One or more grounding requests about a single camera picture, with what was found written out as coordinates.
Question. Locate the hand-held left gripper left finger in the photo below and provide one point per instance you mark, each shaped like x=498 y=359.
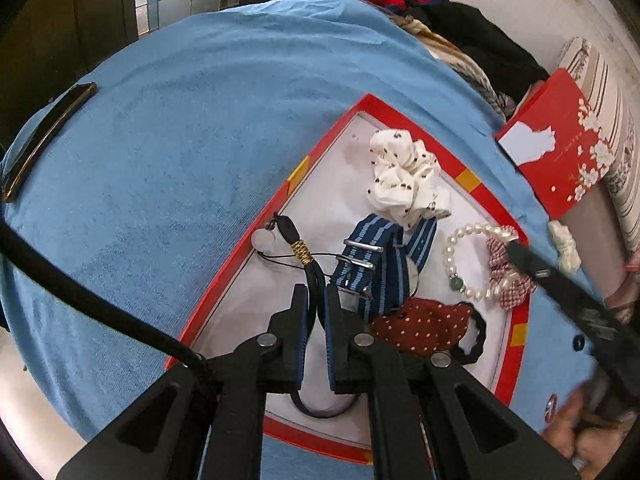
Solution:
x=300 y=320

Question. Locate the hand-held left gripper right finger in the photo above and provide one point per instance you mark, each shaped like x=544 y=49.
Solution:
x=332 y=325

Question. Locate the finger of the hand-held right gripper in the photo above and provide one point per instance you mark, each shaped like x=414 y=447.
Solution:
x=550 y=280

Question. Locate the red plaid scrunchie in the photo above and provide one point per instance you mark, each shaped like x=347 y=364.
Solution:
x=510 y=287

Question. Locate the red polka dot scrunchie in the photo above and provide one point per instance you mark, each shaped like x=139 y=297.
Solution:
x=425 y=327

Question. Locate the white cherry print scrunchie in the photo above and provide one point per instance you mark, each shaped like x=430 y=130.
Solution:
x=405 y=180

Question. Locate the red gift box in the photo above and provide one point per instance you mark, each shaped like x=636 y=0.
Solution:
x=340 y=160

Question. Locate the person's right hand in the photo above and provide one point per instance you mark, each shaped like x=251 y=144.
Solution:
x=575 y=435

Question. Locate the cream scrunchie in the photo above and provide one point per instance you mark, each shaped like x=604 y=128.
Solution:
x=565 y=247

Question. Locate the red box lid white flowers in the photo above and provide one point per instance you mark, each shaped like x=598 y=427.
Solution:
x=555 y=160

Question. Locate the striped floral pillow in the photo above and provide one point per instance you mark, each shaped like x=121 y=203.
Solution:
x=610 y=110

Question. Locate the blue terry blanket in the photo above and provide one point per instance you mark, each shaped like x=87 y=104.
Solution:
x=200 y=135

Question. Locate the pile of clothes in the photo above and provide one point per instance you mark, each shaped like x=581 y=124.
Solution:
x=475 y=50

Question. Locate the black smartphone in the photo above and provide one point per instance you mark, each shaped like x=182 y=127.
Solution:
x=45 y=140

